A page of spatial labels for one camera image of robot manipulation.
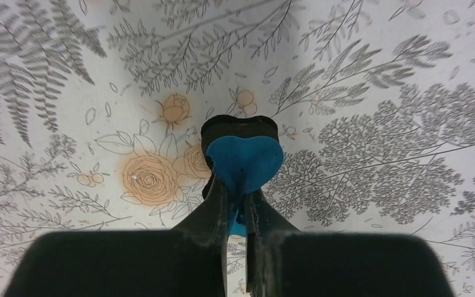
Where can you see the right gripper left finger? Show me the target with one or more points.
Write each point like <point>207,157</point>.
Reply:
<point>187,260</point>

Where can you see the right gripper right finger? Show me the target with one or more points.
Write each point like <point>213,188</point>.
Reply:
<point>285,261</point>

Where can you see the floral patterned mat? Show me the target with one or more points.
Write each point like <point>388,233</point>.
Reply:
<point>102,102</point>

